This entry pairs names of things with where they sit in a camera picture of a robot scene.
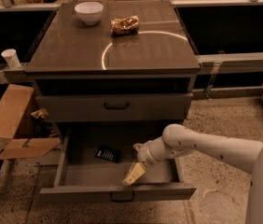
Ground grey metal rail frame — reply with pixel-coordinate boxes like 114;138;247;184
0;0;263;100

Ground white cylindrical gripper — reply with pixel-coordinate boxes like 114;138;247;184
123;136;194;186

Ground white ceramic bowl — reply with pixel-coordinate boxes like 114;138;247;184
75;2;104;25

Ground white paper cup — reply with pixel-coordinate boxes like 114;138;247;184
1;49;21;68

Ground open grey lower drawer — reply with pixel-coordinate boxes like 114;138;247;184
41;121;196;203

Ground open cardboard box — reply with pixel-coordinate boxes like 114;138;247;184
0;84;61;160

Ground dark blue rxbar wrapper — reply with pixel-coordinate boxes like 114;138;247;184
95;146;120;163

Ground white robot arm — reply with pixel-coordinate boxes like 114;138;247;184
123;124;263;224

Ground grey drawer cabinet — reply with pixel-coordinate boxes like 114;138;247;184
25;1;201;137

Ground closed grey upper drawer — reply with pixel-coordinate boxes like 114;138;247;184
36;93;193;122

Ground crumpled gold snack bag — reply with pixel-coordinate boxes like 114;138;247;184
110;15;140;35

